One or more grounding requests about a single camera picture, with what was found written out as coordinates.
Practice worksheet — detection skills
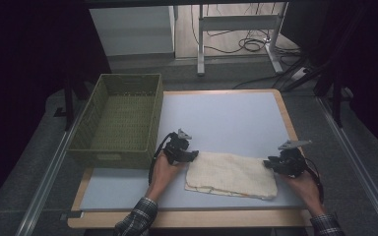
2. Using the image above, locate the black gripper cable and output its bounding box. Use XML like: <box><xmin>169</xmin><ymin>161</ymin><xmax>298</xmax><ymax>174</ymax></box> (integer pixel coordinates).
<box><xmin>302</xmin><ymin>157</ymin><xmax>325</xmax><ymax>205</ymax></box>
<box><xmin>148</xmin><ymin>132</ymin><xmax>175</xmax><ymax>187</ymax></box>

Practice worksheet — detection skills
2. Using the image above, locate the aluminium floor rail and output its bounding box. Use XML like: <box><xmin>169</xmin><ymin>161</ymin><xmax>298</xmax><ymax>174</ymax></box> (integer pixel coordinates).
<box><xmin>14</xmin><ymin>107</ymin><xmax>91</xmax><ymax>236</ymax></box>
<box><xmin>316</xmin><ymin>96</ymin><xmax>378</xmax><ymax>236</ymax></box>

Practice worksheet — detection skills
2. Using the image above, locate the black metal stand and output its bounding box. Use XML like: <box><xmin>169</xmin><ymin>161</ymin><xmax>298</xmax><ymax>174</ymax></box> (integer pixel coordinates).
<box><xmin>314</xmin><ymin>63</ymin><xmax>356</xmax><ymax>129</ymax></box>
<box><xmin>53</xmin><ymin>76</ymin><xmax>91</xmax><ymax>132</ymax></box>

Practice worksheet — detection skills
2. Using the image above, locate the white cabinet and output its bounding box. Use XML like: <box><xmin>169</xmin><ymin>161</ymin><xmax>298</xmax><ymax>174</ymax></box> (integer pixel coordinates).
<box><xmin>89</xmin><ymin>5</ymin><xmax>176</xmax><ymax>58</ymax></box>

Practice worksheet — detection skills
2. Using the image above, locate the white power strip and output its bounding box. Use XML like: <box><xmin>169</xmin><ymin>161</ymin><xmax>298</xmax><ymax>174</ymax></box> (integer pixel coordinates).
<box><xmin>289</xmin><ymin>66</ymin><xmax>310</xmax><ymax>82</ymax></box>

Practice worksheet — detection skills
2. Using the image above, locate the dark curtain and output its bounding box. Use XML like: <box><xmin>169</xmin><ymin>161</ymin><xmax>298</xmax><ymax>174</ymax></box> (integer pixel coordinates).
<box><xmin>280</xmin><ymin>0</ymin><xmax>378</xmax><ymax>163</ymax></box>

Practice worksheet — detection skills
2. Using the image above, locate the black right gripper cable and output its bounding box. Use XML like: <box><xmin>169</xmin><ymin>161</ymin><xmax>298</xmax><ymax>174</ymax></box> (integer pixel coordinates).
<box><xmin>302</xmin><ymin>157</ymin><xmax>325</xmax><ymax>205</ymax></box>

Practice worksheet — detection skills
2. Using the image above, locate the person's left hand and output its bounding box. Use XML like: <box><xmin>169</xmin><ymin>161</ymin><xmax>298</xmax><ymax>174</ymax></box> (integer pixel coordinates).
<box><xmin>145</xmin><ymin>153</ymin><xmax>187</xmax><ymax>202</ymax></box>

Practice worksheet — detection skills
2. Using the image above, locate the cream cloth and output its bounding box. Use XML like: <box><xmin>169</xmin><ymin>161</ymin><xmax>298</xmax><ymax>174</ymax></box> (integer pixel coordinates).
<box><xmin>184</xmin><ymin>150</ymin><xmax>279</xmax><ymax>202</ymax></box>

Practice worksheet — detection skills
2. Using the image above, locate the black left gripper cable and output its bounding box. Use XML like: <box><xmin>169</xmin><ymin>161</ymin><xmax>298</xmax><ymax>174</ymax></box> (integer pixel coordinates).
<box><xmin>148</xmin><ymin>132</ymin><xmax>175</xmax><ymax>187</ymax></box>

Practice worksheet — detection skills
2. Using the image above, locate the light blue table mat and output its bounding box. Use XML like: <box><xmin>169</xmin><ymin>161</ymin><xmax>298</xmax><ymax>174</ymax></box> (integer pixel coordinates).
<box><xmin>79</xmin><ymin>91</ymin><xmax>309</xmax><ymax>212</ymax></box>

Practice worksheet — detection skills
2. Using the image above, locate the person's right hand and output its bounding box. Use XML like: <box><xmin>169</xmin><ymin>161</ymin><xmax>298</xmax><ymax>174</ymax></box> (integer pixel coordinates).
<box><xmin>280</xmin><ymin>169</ymin><xmax>326</xmax><ymax>218</ymax></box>

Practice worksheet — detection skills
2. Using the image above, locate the green woven basket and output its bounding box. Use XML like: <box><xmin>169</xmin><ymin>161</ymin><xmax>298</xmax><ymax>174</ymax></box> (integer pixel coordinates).
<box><xmin>66</xmin><ymin>73</ymin><xmax>164</xmax><ymax>170</ymax></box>

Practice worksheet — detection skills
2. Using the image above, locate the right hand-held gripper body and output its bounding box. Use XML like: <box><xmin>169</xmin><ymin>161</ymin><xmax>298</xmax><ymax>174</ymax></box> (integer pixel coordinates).
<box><xmin>277</xmin><ymin>140</ymin><xmax>313</xmax><ymax>178</ymax></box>

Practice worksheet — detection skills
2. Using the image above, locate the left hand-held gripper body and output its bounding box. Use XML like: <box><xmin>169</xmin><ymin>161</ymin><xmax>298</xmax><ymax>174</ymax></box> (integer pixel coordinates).
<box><xmin>163</xmin><ymin>128</ymin><xmax>193</xmax><ymax>166</ymax></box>

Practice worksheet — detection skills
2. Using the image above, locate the black floor cables bundle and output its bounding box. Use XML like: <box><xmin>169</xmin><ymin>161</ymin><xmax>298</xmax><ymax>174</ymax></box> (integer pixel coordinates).
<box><xmin>190</xmin><ymin>3</ymin><xmax>302</xmax><ymax>57</ymax></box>

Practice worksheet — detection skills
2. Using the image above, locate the white metal desk frame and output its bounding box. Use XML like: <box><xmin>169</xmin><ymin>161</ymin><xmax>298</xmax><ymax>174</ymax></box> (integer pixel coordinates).
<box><xmin>196</xmin><ymin>2</ymin><xmax>290</xmax><ymax>78</ymax></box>

